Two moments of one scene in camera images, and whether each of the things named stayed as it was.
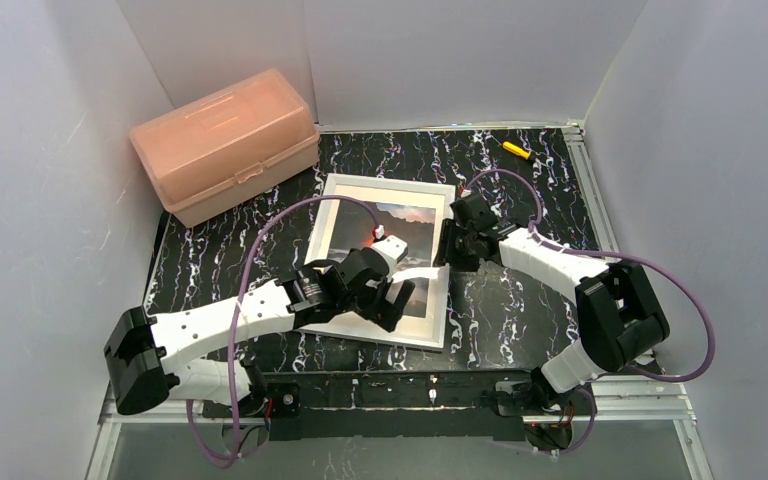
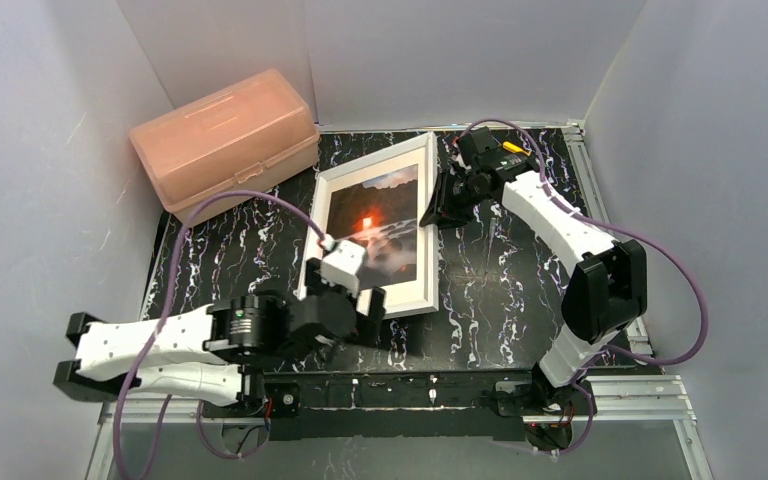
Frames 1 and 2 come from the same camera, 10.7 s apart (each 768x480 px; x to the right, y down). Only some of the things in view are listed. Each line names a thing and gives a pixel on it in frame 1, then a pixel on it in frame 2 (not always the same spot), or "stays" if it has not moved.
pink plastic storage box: x=241 y=139 stays
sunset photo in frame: x=414 y=225 stays
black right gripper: x=457 y=244 -> x=455 y=192
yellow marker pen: x=516 y=150 stays
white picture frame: x=424 y=332 -> x=406 y=297
